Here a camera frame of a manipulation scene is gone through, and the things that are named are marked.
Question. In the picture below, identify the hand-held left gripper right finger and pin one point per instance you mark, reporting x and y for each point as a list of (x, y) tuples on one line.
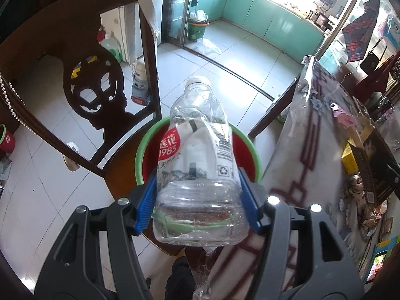
[(248, 200)]

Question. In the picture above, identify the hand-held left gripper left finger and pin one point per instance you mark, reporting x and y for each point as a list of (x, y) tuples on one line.
[(147, 207)]

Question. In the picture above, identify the red basin green rim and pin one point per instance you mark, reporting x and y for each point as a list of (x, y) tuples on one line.
[(242, 145)]

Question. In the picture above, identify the clear plastic bottle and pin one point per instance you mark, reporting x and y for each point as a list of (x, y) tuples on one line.
[(193, 150)]

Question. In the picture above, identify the green trash bucket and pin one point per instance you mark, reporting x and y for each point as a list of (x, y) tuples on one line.
[(197, 31)]

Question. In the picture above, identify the table with patterned cloth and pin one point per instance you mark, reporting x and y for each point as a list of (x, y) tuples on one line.
[(300, 162)]

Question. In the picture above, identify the person's dark trouser leg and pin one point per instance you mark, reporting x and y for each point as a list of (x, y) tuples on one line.
[(181, 281)]

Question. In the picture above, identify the white slipper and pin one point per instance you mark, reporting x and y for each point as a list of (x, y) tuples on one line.
[(72, 162)]

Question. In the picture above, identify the green white carton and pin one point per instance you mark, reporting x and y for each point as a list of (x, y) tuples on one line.
[(282, 118)]

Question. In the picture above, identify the yellow small box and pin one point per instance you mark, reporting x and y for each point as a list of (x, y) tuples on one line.
[(349, 159)]

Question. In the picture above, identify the black cardboard box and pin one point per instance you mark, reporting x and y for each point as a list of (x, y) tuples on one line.
[(372, 168)]

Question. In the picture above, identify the cream thermos flask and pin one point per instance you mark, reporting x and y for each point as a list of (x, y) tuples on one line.
[(140, 72)]

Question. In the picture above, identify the dark wooden chair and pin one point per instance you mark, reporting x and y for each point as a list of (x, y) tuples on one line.
[(93, 78)]

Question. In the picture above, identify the yellow plastic item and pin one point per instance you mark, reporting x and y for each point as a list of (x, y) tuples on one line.
[(76, 72)]

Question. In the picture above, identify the red cup green rim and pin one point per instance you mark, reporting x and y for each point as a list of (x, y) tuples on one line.
[(7, 140)]

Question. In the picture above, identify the clear plastic bag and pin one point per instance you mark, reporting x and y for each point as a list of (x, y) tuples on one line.
[(207, 46)]

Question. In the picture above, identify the green detergent jug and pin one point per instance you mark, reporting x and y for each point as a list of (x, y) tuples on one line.
[(112, 48)]

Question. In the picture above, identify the white refrigerator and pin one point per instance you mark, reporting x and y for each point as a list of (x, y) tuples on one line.
[(129, 31)]

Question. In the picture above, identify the teal kitchen cabinets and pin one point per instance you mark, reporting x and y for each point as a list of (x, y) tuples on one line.
[(275, 22)]

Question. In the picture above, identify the black handbag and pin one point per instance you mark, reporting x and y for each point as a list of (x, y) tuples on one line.
[(372, 61)]

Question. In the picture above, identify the black kitchen appliance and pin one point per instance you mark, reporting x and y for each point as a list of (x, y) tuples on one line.
[(322, 20)]

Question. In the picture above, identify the plaid cloth hanging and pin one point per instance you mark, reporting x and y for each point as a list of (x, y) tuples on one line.
[(361, 34)]

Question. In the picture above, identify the glass sliding door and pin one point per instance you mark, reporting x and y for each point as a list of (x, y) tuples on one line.
[(178, 9)]

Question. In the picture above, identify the wooden table frame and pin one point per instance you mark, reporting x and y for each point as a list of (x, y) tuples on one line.
[(272, 115)]

